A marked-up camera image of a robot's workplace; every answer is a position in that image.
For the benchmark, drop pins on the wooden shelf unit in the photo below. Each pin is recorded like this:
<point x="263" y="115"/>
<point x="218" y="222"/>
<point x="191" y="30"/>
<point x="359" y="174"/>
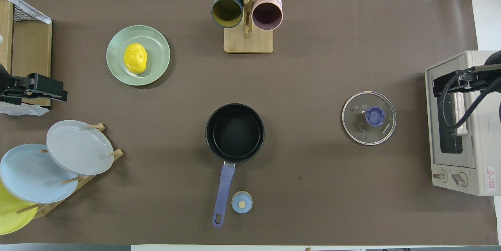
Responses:
<point x="31" y="47"/>

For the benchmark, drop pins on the light green plate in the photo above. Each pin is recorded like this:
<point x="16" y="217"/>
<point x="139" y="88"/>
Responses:
<point x="156" y="53"/>

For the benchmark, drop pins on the pink mug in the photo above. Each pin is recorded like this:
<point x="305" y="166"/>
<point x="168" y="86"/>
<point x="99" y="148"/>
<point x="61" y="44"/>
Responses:
<point x="267" y="15"/>

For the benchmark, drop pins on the white plastic sheet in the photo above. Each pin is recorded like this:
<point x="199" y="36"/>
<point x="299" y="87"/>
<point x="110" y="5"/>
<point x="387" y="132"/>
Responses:
<point x="27" y="6"/>
<point x="19" y="110"/>

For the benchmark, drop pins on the yellow potato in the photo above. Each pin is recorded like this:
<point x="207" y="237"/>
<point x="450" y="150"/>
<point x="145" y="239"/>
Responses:
<point x="135" y="58"/>

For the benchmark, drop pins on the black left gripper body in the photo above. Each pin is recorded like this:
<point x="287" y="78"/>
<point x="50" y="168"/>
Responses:
<point x="47" y="86"/>

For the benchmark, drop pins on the wooden plate rack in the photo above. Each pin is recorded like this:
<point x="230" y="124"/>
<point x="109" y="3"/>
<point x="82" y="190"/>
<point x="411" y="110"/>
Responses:
<point x="47" y="207"/>

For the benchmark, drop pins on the beige toaster oven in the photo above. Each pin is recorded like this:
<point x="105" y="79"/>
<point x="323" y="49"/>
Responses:
<point x="481" y="137"/>

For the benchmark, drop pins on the grey plate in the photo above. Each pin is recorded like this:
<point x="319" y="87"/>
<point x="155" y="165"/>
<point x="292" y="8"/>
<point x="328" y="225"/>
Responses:
<point x="78" y="147"/>

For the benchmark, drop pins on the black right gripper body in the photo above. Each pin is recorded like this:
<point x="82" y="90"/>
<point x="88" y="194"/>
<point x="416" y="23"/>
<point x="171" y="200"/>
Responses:
<point x="437" y="84"/>

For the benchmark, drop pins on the glass lid blue knob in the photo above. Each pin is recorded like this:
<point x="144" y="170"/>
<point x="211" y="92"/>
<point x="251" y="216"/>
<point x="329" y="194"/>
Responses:
<point x="368" y="118"/>

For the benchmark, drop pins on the light blue plate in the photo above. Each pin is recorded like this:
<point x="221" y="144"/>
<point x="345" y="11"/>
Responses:
<point x="31" y="174"/>

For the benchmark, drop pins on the wooden mug tree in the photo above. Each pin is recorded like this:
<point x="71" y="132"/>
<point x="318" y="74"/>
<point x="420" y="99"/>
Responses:
<point x="248" y="43"/>

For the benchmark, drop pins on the yellow plate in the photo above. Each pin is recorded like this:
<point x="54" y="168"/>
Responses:
<point x="9" y="215"/>

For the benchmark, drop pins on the dark teal mug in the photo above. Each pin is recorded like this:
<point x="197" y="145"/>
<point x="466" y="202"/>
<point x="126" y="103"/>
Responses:
<point x="227" y="10"/>

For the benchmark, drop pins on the brown table mat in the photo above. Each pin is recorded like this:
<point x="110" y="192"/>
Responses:
<point x="313" y="67"/>

